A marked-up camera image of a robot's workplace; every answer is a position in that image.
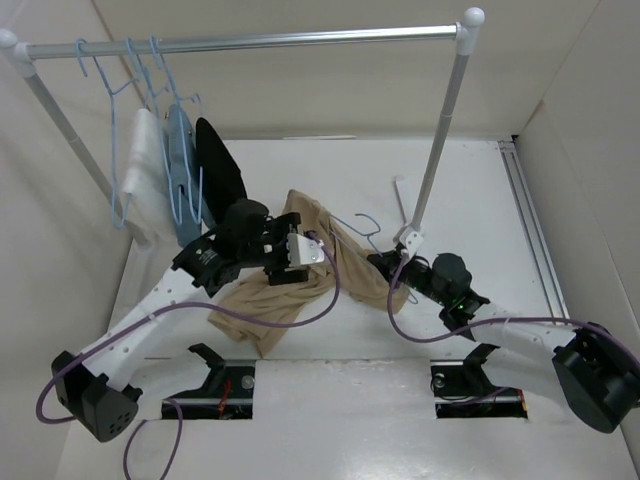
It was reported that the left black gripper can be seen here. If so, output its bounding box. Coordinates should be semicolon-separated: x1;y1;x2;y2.
239;217;307;283

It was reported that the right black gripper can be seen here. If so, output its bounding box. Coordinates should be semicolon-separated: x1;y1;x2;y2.
366;247;450;307

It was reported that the beige t shirt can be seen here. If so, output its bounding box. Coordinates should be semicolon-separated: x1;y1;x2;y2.
208;189;389;356

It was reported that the light blue wire hanger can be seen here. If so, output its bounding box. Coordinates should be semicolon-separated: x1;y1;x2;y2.
329;212;419;305

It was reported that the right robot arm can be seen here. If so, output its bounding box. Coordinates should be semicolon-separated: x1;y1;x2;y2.
367;250;639;434

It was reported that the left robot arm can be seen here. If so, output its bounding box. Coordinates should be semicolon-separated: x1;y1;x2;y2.
51;199;325;443

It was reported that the blue hanging shirt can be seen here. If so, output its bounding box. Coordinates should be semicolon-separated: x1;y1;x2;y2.
166;104;207;248

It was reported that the black hanging shirt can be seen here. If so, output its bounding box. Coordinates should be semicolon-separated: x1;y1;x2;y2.
195;117;247;230

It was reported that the white hanging shirt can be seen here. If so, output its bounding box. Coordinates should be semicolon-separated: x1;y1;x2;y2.
121;108;176;242

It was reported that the white metal clothes rack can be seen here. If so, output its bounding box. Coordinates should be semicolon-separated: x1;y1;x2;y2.
1;7;485;246

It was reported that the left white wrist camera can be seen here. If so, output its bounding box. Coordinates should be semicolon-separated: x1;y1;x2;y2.
286;233;326;268

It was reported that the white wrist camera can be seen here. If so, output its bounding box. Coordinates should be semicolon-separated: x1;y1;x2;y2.
394;224;424;259
286;233;326;268

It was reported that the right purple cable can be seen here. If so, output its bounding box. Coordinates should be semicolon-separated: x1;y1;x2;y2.
387;254;640;381

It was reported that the purple cable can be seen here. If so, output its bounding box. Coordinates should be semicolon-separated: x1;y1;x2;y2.
34;229;342;480
387;254;640;381

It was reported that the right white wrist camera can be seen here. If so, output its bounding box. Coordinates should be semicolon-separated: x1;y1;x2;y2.
394;224;424;259

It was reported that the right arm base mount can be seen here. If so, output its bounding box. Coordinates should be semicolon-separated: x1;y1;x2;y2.
430;344;528;419

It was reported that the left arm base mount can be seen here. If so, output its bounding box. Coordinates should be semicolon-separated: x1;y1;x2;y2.
171;343;256;420

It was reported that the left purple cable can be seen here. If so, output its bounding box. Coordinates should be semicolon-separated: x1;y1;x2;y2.
34;229;342;480

